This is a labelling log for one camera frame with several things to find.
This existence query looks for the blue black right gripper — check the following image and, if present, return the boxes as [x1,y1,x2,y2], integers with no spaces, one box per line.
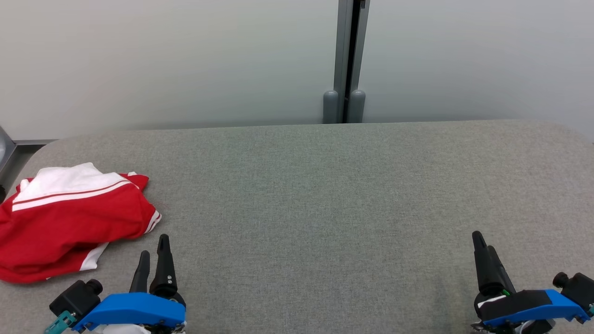
[472,231,591,334]

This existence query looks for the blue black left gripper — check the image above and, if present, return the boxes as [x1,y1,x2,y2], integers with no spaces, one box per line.
[72,234,187,334]

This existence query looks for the red white lettered jersey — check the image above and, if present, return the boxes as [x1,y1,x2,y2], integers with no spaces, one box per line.
[0,162,162,260]

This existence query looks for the grey partition post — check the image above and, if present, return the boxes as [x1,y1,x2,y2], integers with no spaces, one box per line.
[323,0,370,124]

